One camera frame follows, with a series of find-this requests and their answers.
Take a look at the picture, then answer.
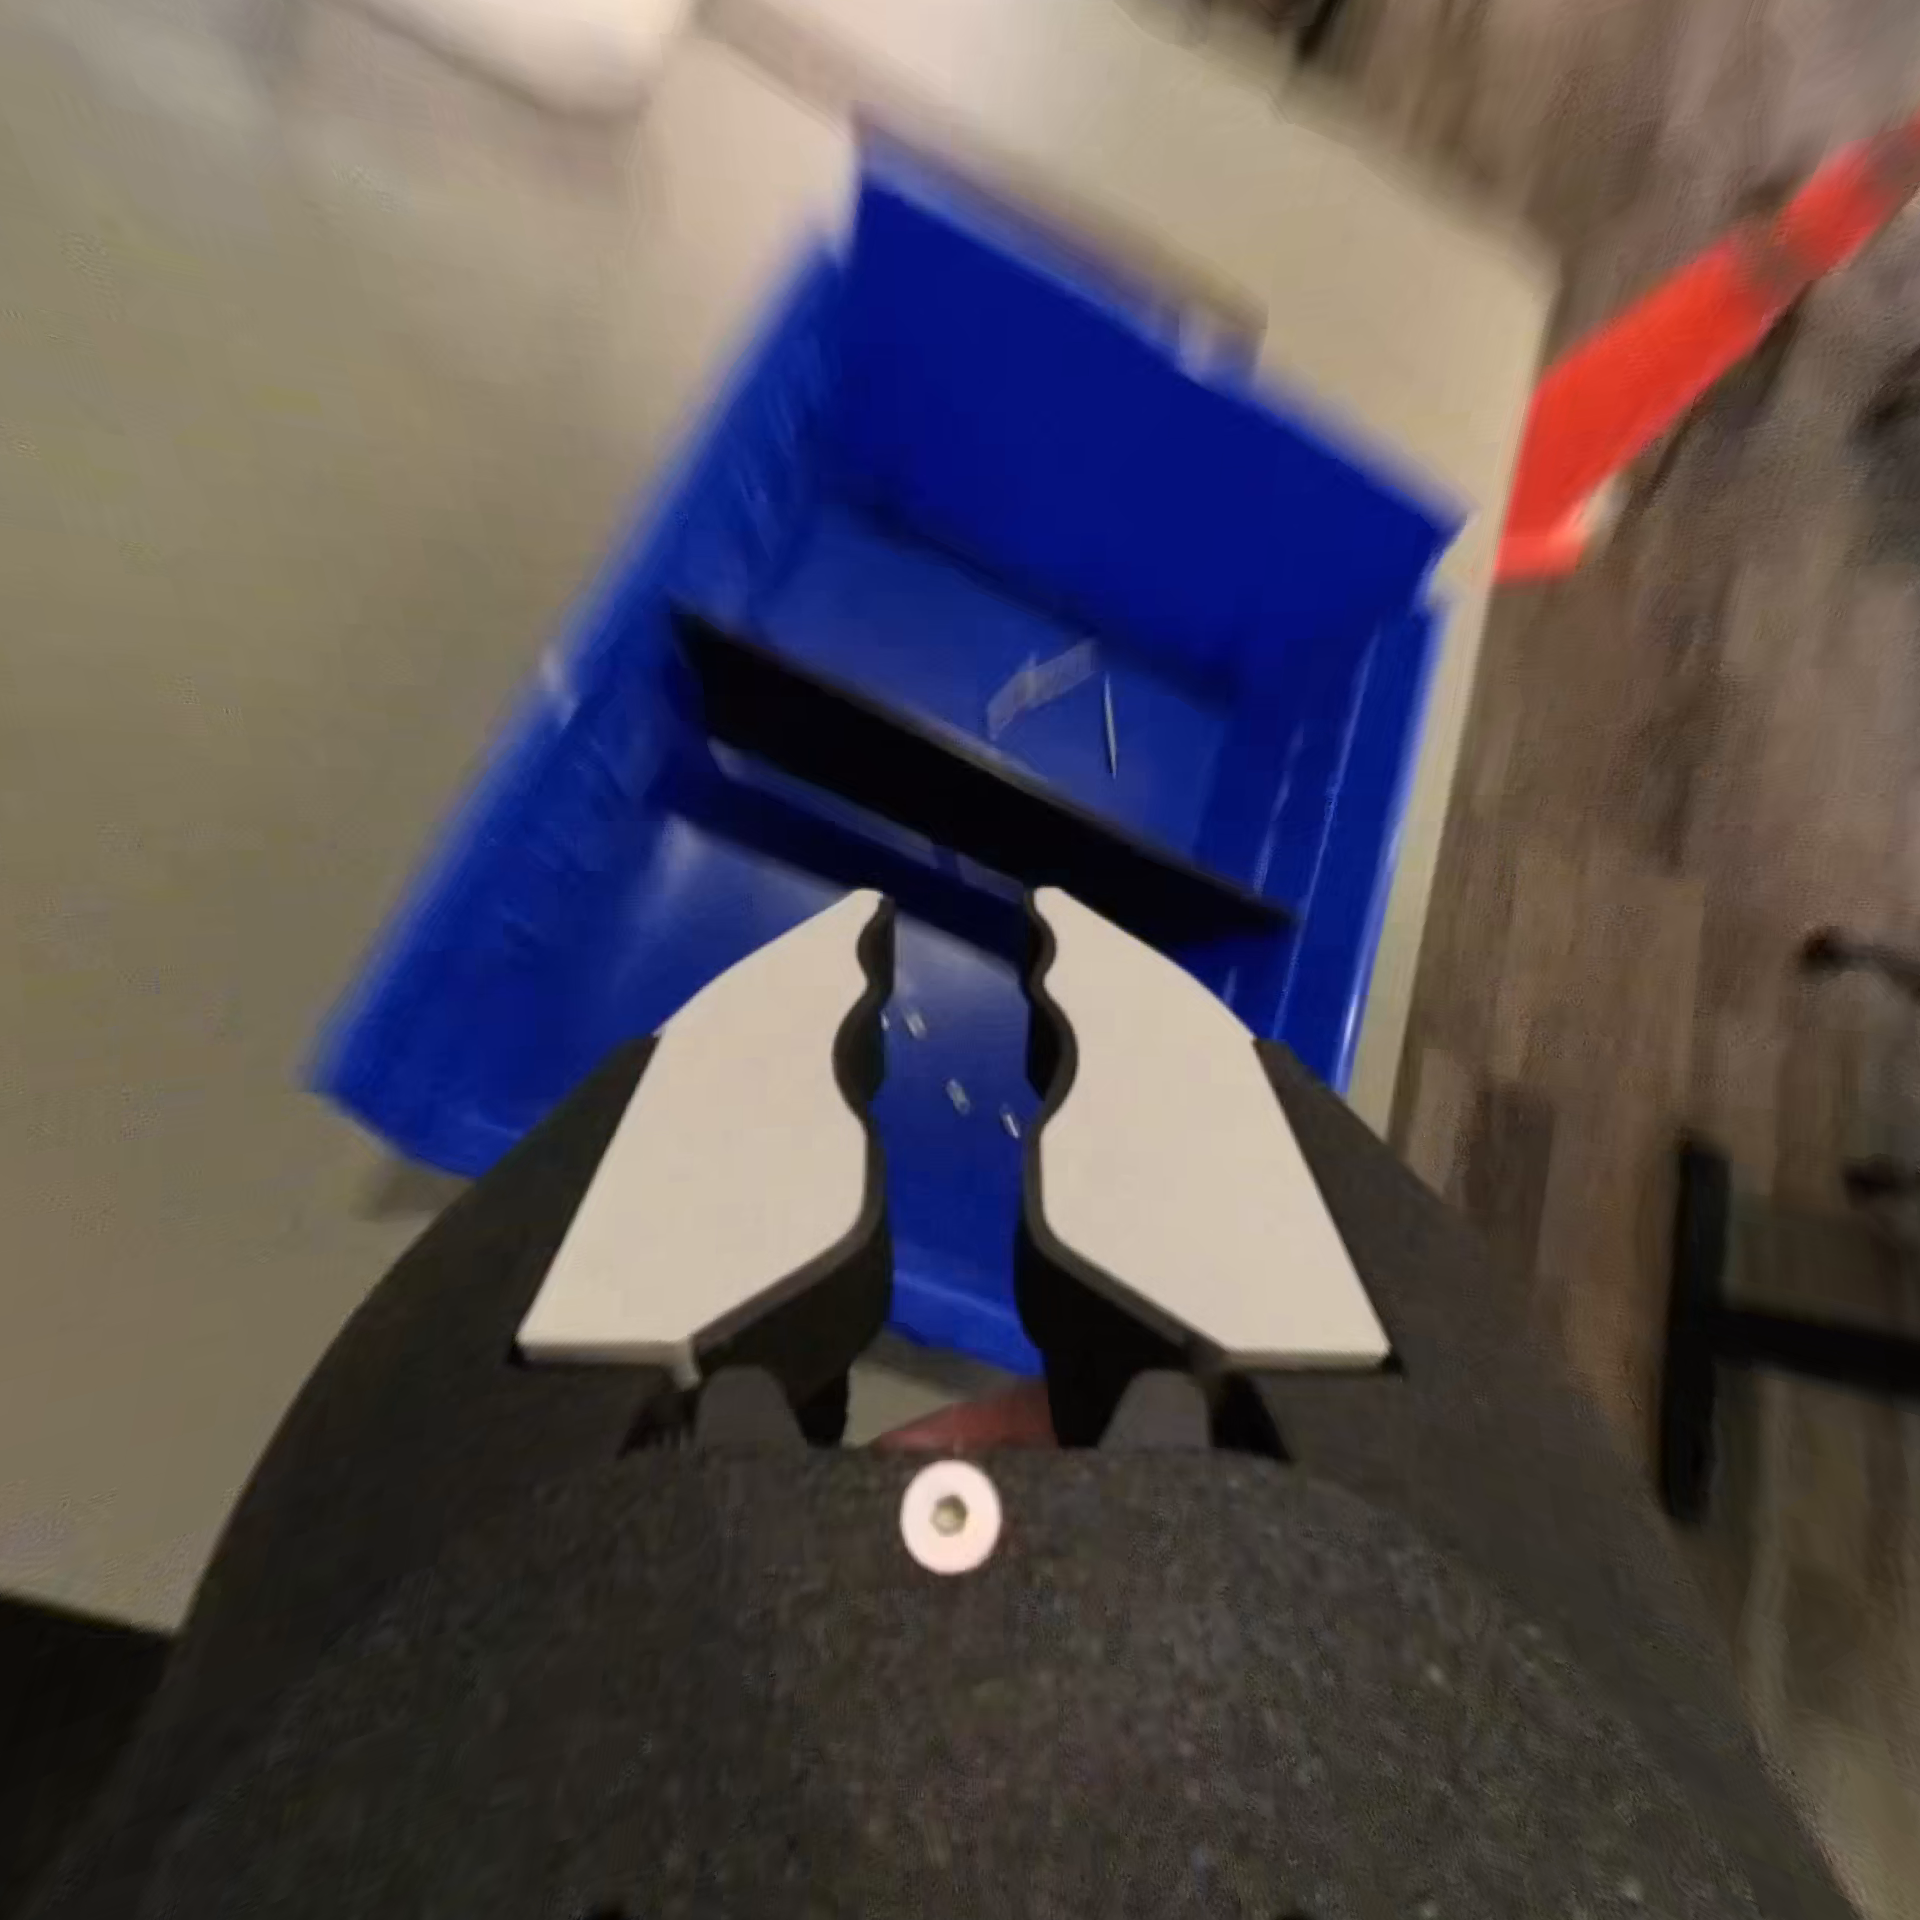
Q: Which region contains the blue plastic parts bin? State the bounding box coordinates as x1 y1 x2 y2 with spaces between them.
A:
299 128 1480 1380

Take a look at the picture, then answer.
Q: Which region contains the black bin divider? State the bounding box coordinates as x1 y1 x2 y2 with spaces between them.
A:
672 605 1295 950

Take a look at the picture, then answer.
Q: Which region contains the person's right hand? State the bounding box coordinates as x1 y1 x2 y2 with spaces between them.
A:
876 1387 1060 1453

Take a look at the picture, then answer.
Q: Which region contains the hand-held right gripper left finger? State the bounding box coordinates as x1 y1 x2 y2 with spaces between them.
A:
509 885 900 1451

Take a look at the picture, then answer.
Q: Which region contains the black metal table leg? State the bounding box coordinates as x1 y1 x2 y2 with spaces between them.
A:
1663 1140 1920 1522

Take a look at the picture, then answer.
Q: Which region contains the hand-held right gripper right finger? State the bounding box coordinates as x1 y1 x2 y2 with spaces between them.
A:
1016 885 1390 1451

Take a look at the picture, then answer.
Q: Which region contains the orange traffic cone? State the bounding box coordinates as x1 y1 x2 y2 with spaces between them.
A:
1489 117 1920 591

